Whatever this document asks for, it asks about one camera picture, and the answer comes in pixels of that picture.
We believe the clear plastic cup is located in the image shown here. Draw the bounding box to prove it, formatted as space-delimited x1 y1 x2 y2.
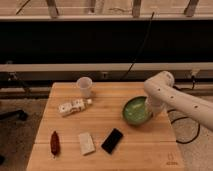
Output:
76 77 93 98

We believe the green ceramic bowl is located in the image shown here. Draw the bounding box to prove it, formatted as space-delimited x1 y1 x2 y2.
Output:
122 96 152 126

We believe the dark red chili pepper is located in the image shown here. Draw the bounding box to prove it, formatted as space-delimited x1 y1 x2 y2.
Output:
50 131 60 156

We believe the black office chair base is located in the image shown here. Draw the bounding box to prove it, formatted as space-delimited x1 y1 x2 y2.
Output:
0 110 28 121

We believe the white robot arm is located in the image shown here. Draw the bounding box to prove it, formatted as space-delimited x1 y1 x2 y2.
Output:
144 71 213 131

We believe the beige rectangular sponge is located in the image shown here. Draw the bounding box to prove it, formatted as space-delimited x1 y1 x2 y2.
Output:
78 132 95 155

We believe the black hanging cable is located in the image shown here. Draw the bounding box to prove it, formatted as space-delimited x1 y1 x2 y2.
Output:
120 11 156 82

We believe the black smartphone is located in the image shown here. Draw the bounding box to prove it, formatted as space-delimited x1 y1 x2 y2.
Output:
101 128 123 154

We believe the black cable on floor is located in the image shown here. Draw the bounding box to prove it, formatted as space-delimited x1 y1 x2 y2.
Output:
167 108 202 146

